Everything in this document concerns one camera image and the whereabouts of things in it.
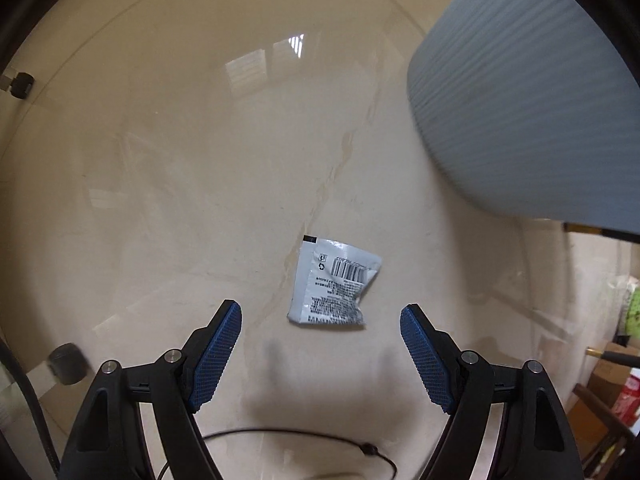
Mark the white printed sachet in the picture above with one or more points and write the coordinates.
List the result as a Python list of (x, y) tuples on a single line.
[(330, 285)]

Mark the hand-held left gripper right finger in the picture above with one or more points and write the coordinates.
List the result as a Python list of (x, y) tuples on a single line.
[(425, 355)]

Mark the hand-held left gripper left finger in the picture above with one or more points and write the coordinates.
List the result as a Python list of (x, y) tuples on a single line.
[(215, 355)]

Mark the light green bag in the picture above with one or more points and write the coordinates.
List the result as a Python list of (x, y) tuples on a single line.
[(632, 310)]

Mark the black rubber foot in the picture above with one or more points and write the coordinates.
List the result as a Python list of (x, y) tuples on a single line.
[(22, 85), (67, 362)]

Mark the light blue trash bin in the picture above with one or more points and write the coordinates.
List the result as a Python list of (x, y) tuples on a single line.
[(510, 85)]

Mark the dark wooden frame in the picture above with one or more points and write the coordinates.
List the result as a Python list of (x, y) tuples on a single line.
[(600, 410)]

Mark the cardboard box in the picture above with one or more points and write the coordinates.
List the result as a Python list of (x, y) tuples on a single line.
[(605, 375)]

